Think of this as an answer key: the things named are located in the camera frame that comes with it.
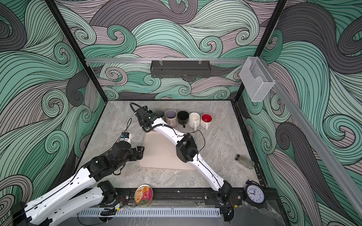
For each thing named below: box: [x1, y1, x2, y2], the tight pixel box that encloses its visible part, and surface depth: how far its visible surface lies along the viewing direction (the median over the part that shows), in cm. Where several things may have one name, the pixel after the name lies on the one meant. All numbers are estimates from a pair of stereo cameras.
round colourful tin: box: [134, 184, 154, 207], surface depth 73 cm
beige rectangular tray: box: [138, 131, 196, 171], surface depth 88 cm
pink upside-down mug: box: [164, 109, 178, 128], surface depth 100 cm
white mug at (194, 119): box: [187, 112, 201, 131], surface depth 101 cm
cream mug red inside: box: [200, 113, 214, 130], surface depth 100 cm
